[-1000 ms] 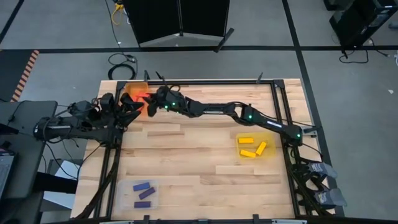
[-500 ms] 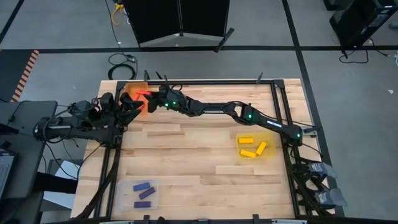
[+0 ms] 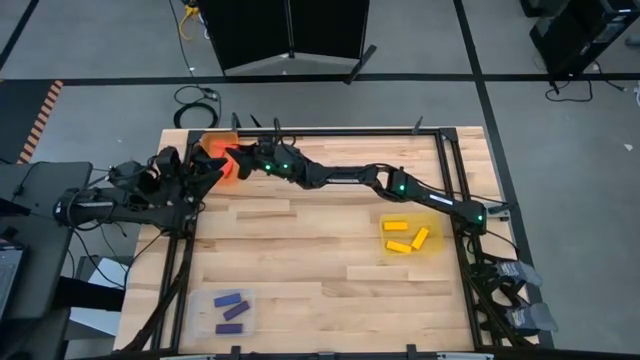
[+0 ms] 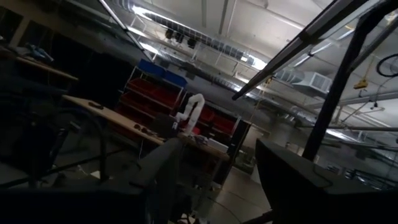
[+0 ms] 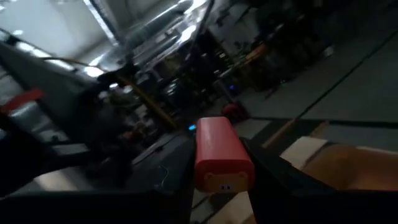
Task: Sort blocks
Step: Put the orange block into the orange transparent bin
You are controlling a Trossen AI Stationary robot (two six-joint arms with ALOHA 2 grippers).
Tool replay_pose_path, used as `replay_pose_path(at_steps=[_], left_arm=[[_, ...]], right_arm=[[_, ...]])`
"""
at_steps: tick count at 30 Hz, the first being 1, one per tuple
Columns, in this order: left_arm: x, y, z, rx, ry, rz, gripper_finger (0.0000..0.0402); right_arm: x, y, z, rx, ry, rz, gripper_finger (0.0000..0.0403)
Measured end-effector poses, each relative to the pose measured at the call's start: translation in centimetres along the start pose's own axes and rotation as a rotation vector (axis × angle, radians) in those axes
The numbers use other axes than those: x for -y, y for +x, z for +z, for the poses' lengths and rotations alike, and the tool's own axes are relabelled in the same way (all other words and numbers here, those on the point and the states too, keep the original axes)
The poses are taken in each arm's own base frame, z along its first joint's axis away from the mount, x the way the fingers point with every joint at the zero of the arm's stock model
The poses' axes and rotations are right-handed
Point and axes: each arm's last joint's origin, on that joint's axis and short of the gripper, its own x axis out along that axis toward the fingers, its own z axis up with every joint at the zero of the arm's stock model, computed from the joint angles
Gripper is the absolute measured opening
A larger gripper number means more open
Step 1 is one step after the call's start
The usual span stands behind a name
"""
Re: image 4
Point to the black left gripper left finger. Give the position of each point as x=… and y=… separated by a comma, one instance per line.
x=161, y=174

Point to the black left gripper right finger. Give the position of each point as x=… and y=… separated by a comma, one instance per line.
x=298, y=186

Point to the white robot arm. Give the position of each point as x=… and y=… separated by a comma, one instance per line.
x=194, y=109

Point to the long wooden workbench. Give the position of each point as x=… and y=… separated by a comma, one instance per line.
x=118, y=118

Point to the rack with red bins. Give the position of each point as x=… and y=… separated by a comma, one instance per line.
x=220, y=121
x=149, y=96

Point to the blue storage bin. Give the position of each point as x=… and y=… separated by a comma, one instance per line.
x=151, y=68
x=176, y=79

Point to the white ceiling air unit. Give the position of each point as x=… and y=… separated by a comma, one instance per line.
x=314, y=82

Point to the yellow hanging reel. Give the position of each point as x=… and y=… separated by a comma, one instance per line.
x=361, y=84

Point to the aluminium rig beam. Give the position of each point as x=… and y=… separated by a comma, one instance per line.
x=298, y=43

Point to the wooden shelf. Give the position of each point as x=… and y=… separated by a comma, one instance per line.
x=46, y=68

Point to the black rig post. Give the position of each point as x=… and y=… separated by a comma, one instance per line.
x=339, y=84

